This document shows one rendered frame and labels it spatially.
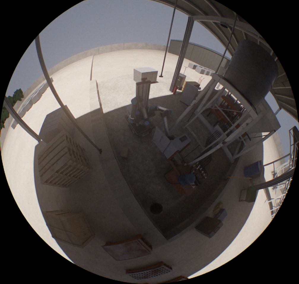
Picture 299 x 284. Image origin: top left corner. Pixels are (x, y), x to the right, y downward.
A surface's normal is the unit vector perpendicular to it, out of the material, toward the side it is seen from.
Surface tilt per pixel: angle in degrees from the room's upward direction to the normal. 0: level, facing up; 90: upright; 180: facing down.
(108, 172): 0
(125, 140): 0
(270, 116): 90
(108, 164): 0
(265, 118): 110
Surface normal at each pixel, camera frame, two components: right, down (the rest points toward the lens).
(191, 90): -0.63, 0.63
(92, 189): 0.11, -0.51
